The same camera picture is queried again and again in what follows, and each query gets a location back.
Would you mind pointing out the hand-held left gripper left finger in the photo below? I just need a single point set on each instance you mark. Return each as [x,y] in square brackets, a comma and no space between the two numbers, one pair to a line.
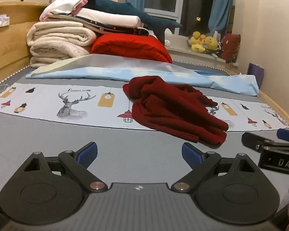
[88,152]

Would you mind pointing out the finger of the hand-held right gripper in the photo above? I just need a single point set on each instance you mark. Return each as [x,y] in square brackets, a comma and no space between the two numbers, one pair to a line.
[287,134]
[255,140]

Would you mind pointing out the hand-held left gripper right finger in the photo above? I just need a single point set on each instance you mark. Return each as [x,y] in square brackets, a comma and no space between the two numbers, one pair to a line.
[191,155]

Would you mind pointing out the dark red knit sweater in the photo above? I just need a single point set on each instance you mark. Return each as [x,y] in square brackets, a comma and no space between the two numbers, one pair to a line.
[173,108]

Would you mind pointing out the grey mattress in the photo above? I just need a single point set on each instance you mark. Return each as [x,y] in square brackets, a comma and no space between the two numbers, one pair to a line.
[134,144]

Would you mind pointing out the deer printed white sheet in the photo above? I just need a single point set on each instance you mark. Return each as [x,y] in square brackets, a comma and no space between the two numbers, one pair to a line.
[50,105]

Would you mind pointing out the light blue bed sheet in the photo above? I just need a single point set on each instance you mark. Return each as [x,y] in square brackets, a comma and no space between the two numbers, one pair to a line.
[110,69]

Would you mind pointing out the dark red plush cushion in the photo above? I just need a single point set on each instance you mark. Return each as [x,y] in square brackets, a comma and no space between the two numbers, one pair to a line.
[231,48]

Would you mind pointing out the white windowsill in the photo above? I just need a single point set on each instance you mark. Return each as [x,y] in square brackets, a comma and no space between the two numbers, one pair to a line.
[183,53]

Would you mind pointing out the yellow duck plush toy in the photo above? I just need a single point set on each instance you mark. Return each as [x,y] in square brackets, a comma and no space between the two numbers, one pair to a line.
[211,43]
[198,42]

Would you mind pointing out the folded red blanket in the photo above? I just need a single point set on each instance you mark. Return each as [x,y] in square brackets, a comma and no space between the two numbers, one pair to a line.
[130,45]

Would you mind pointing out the folded cream blanket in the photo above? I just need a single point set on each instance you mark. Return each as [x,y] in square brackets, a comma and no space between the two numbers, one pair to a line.
[55,41]

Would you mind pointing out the navy dotted cloth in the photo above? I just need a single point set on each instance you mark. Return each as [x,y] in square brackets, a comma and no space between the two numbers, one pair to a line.
[137,31]

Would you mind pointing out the folded white quilt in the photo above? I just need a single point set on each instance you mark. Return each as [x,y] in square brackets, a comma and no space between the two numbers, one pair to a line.
[106,16]

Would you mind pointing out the teal shark plush toy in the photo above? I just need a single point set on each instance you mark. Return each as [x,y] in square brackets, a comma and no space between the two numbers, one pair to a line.
[125,9]

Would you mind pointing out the pink cloth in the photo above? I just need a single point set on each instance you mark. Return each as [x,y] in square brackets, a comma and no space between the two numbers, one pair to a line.
[80,3]

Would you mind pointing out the white folded garment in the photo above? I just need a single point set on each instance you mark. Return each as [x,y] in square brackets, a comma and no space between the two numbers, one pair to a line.
[61,4]

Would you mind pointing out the white tissue pack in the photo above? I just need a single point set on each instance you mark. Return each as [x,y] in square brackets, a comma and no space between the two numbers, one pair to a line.
[0,21]

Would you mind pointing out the wooden bed frame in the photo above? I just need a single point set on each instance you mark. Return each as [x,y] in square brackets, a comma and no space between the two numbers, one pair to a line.
[9,53]

